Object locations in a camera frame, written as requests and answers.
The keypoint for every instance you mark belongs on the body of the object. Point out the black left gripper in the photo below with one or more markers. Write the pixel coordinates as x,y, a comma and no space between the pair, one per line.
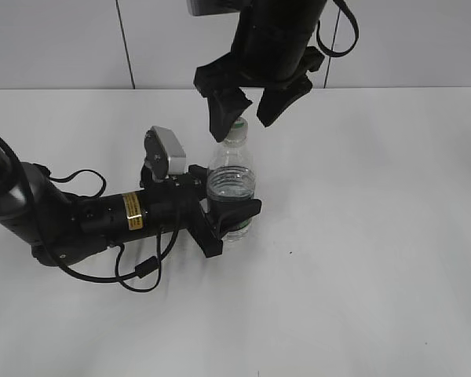
175,204

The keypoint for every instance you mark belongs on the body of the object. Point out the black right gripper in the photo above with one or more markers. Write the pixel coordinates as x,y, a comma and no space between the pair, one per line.
267,65

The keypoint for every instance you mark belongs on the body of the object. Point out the clear plastic water bottle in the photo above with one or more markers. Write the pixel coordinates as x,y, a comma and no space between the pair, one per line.
231,174

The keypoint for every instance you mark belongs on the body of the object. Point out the white green bottle cap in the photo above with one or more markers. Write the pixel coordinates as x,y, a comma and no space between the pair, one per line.
238,132

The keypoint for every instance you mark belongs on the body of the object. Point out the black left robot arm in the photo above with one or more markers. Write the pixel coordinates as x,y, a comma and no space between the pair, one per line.
74,227

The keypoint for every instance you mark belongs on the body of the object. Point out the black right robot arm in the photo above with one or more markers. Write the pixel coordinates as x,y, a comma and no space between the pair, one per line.
276,21

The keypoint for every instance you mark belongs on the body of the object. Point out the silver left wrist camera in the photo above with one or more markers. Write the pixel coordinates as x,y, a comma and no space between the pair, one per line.
164,154

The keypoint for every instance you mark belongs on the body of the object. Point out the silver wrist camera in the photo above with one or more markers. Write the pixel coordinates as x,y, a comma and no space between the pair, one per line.
215,7
164,154

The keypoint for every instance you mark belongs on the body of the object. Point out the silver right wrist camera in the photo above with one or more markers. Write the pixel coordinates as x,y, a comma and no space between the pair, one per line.
215,7

